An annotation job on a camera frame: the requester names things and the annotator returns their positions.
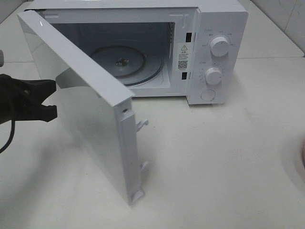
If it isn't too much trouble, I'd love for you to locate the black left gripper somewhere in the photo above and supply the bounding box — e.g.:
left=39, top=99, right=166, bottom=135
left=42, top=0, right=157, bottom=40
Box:
left=0, top=73, right=58, bottom=124

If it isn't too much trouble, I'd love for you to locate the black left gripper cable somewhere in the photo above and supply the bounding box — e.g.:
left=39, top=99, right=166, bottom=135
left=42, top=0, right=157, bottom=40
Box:
left=0, top=120, right=17, bottom=153

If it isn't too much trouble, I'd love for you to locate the glass microwave turntable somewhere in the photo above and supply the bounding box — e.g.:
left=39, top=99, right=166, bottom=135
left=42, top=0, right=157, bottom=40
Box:
left=90, top=46, right=163, bottom=86

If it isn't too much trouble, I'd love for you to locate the white microwave oven body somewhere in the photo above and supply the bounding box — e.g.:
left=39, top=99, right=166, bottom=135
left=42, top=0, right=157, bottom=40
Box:
left=23, top=0, right=248, bottom=104

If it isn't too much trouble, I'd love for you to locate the pink plate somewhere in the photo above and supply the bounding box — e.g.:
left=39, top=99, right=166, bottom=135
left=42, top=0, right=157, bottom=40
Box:
left=301, top=142, right=305, bottom=168

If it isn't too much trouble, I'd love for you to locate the round white door button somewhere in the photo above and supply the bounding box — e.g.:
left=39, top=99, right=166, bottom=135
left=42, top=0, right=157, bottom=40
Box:
left=201, top=89, right=216, bottom=101

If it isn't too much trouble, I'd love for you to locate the white microwave knob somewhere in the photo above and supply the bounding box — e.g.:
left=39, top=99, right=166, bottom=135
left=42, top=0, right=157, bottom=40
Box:
left=210, top=35, right=230, bottom=57
left=204, top=67, right=223, bottom=85

